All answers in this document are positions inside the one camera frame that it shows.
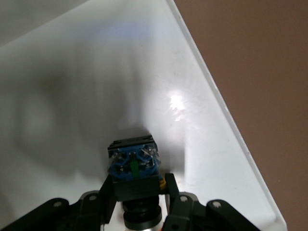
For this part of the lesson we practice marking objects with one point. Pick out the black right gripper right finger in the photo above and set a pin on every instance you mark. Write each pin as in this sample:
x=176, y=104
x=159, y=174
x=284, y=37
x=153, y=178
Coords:
x=175, y=192

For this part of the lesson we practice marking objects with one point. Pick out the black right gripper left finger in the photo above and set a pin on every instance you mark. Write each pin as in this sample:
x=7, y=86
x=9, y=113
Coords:
x=107, y=199

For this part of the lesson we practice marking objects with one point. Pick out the orange push button blue block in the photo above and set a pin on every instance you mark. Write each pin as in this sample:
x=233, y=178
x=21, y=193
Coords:
x=132, y=163

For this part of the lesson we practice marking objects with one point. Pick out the white pull-out drawer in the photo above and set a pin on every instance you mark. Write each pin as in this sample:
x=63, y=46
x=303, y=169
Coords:
x=204, y=132

